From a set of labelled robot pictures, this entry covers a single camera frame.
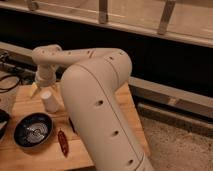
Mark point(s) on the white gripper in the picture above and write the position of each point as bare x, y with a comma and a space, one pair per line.
45, 76

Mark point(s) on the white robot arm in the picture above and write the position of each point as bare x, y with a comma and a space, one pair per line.
88, 87

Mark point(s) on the black white striped block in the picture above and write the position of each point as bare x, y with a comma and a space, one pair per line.
71, 124

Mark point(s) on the black patterned bowl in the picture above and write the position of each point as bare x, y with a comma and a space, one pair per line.
33, 130

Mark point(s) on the dark object at left edge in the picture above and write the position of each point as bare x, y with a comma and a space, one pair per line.
4, 119

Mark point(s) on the red pen-shaped object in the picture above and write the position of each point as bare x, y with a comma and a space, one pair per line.
63, 142

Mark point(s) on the wooden board table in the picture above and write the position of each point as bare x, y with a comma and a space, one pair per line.
48, 155

